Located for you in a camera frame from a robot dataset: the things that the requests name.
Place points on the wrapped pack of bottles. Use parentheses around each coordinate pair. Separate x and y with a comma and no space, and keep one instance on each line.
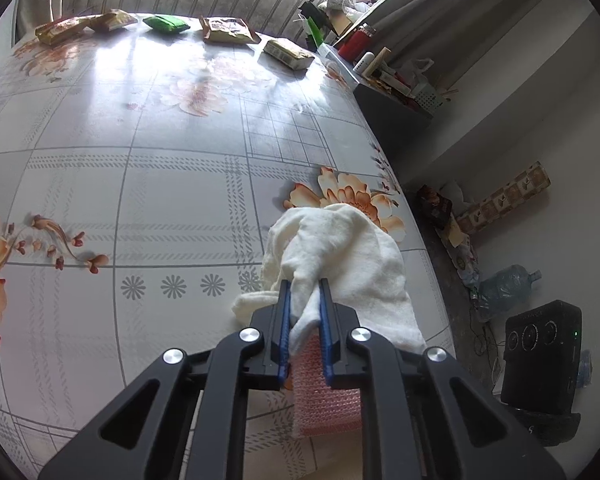
(464,255)

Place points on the grey cabinet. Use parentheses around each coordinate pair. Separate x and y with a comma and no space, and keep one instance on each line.
(385,110)

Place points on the small boxes pile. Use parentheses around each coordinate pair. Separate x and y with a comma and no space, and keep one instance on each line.
(392,87)

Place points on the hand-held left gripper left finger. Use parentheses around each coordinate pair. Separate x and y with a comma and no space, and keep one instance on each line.
(286,340)

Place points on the dark snack box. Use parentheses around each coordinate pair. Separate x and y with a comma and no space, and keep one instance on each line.
(435,206)

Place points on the brown noodle packet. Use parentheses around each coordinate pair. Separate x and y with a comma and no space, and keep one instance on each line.
(227,30)

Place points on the stuffed toy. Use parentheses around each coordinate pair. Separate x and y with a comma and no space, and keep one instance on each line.
(350,2)

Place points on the green plastic basket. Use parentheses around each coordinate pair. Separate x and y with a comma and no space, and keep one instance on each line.
(426,96)

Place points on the white cloth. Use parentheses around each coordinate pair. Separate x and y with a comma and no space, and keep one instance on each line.
(345,260)

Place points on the small white bottle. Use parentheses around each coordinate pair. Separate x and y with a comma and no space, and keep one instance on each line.
(364,64)

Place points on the red thermos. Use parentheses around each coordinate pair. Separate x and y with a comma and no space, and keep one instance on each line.
(356,44)

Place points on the patterned long box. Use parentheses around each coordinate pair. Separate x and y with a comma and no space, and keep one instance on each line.
(505,196)

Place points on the white plastic bag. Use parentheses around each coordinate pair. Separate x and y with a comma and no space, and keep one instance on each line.
(457,194)
(420,69)

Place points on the floral plastic tablecloth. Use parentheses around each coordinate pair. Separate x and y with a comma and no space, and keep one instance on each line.
(130,160)

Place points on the beige cardboard tube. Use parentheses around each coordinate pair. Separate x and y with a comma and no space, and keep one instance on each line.
(379,61)

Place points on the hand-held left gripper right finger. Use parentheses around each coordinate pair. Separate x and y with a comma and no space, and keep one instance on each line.
(325,340)

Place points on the green snack packet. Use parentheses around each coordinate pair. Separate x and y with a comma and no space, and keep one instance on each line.
(166,23)

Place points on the empty blue water jug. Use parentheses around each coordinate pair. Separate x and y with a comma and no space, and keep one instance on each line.
(505,289)

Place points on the yellow red snack packet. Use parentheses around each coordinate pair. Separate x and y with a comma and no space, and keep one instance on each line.
(60,31)

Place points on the pink scouring pad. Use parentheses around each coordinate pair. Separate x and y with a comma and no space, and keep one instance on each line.
(325,402)

